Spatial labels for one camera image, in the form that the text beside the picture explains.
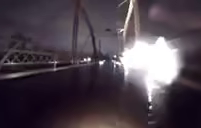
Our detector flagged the dark bridge pylon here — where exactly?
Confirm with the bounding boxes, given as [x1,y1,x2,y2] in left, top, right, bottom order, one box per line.
[69,0,100,66]

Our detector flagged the vehicle with bright headlights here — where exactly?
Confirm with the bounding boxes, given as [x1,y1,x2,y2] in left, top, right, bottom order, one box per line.
[120,35,184,88]

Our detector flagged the pale bridge pylon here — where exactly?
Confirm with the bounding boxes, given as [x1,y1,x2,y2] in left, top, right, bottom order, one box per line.
[115,0,143,55]

